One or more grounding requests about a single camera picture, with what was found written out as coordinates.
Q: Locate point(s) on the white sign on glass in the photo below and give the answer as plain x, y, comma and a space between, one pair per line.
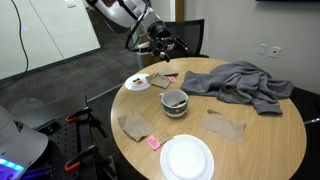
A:
70, 4

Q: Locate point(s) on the brown paper napkin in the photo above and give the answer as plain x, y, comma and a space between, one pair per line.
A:
159, 81
223, 126
168, 72
133, 128

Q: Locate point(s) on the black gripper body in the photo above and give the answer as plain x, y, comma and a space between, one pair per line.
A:
161, 43

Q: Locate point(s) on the black mesh office chair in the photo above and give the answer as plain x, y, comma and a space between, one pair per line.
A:
195, 33

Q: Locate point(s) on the pink sweetener packet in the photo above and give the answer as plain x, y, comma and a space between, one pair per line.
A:
153, 143
171, 79

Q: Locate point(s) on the white mug green band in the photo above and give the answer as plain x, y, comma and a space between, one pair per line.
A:
175, 111

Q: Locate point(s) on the white rectangular wall plate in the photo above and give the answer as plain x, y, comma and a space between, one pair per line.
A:
262, 49

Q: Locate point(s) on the white wall plate with socket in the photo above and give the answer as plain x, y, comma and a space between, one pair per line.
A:
274, 52

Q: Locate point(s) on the black robot base board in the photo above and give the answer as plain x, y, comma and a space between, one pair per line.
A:
56, 140

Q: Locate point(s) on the metal glass partition post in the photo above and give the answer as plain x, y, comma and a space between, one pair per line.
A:
140, 61

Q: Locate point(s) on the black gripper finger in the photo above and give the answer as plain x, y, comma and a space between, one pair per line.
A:
181, 43
165, 56

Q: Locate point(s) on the large white plate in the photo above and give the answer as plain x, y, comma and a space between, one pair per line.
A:
186, 160

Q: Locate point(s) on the frosted glass wall panel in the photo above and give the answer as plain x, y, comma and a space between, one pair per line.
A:
50, 30

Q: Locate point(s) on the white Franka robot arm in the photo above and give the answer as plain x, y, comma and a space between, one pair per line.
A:
116, 11

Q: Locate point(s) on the gray hoodie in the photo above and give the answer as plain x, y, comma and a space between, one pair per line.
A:
240, 83

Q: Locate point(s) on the wrist camera mount box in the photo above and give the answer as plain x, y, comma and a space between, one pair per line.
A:
143, 47

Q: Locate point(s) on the small white plate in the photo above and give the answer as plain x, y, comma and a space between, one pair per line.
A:
131, 86

